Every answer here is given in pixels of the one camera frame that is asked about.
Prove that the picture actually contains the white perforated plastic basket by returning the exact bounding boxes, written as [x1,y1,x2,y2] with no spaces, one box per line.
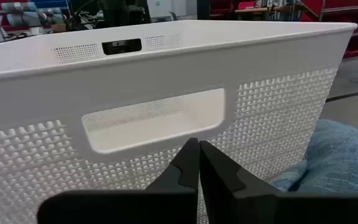
[0,19,358,224]

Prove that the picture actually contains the red shelving rack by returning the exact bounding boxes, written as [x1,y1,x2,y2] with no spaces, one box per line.
[299,0,358,73]

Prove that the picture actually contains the light blue denim garment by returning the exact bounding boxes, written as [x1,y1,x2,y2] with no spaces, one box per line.
[271,119,358,194]

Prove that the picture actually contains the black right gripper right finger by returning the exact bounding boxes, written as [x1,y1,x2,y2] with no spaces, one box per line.
[199,140,358,224]

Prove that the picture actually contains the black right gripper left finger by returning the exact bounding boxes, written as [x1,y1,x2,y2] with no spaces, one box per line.
[37,138,200,224]

